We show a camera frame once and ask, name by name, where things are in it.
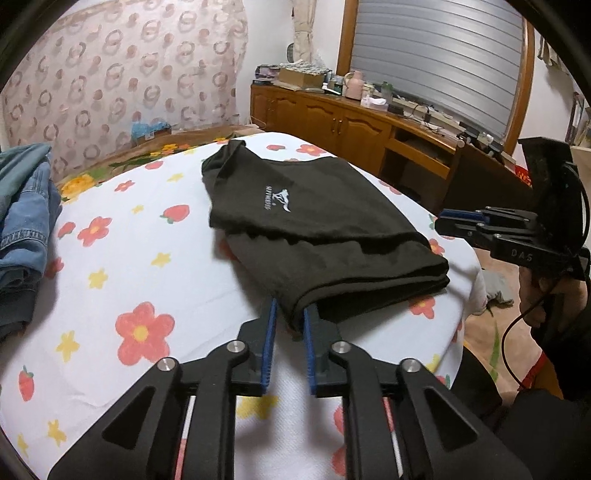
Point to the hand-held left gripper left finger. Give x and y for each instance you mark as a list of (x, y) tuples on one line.
[(268, 350)]

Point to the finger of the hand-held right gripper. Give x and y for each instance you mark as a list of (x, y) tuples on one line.
[(461, 213), (461, 230)]

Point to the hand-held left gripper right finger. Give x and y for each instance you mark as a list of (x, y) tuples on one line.
[(310, 360)]

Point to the black t-shirt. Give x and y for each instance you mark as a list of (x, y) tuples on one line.
[(323, 221)]

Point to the person's right forearm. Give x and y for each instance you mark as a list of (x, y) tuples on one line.
[(570, 332)]

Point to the person's right hand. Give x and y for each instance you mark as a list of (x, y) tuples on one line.
[(531, 300)]

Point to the dark brown panel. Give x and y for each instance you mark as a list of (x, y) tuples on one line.
[(485, 180)]

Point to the grey cloth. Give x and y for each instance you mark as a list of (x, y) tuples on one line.
[(498, 288)]

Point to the tissue box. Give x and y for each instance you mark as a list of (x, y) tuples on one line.
[(374, 102)]

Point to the green lid bottle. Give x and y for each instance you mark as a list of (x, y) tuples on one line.
[(385, 92)]

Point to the white floral bed sheet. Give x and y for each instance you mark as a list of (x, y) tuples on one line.
[(138, 258)]

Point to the grey window blind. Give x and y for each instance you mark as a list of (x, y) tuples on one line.
[(438, 55)]

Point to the pink kettle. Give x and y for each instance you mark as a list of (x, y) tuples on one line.
[(353, 85)]

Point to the wooden sideboard cabinet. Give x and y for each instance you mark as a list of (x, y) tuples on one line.
[(323, 115)]

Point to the person's dark trousers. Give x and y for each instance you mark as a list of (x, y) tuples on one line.
[(545, 438)]

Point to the cardboard box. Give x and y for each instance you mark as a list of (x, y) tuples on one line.
[(300, 76)]

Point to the brown floral blanket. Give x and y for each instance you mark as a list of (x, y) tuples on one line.
[(152, 150)]

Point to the beige tied curtain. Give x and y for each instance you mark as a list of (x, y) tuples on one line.
[(305, 32)]

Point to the blue denim garment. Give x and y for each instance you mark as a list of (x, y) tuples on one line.
[(23, 240)]

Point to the light teal garment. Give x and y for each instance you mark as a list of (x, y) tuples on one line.
[(18, 161)]

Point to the circle patterned curtain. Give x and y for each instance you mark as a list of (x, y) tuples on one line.
[(115, 69)]

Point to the wooden window frame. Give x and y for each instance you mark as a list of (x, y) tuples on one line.
[(345, 37)]

